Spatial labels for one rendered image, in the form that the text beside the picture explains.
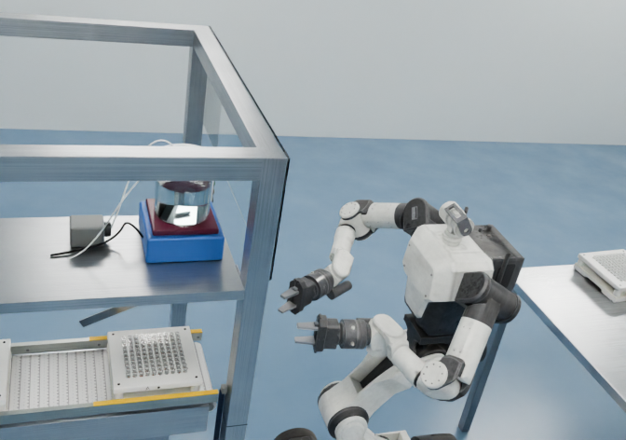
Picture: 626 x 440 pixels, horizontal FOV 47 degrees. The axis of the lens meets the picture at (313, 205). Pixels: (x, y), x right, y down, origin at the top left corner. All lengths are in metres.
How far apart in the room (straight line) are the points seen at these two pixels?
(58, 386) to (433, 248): 1.16
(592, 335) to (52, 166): 1.97
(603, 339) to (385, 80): 3.63
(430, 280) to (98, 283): 0.96
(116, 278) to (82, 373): 0.47
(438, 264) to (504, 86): 4.42
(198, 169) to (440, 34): 4.56
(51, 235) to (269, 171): 0.65
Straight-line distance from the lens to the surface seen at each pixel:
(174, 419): 2.18
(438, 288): 2.20
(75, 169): 1.62
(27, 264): 1.92
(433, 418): 3.50
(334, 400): 2.52
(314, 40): 5.67
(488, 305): 2.10
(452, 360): 2.06
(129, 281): 1.85
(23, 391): 2.22
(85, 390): 2.21
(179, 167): 1.63
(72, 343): 2.31
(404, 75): 6.04
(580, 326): 2.85
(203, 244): 1.91
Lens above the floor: 2.33
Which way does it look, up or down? 28 degrees down
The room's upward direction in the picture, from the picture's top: 10 degrees clockwise
